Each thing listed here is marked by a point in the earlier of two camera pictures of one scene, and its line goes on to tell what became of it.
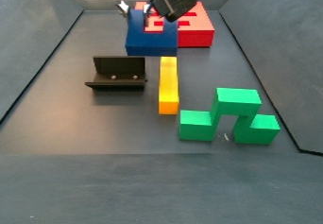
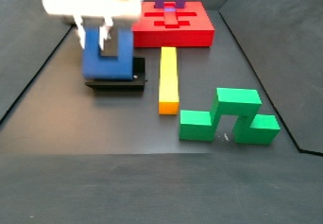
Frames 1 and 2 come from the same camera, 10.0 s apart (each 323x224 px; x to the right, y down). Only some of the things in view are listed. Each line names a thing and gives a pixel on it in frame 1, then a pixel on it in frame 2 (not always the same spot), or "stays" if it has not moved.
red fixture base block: (195, 29) stays
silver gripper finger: (146, 8) -> (105, 31)
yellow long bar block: (169, 94) stays
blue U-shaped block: (150, 43) -> (103, 66)
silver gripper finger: (123, 7) -> (81, 30)
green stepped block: (241, 102) stays
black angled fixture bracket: (119, 74) stays
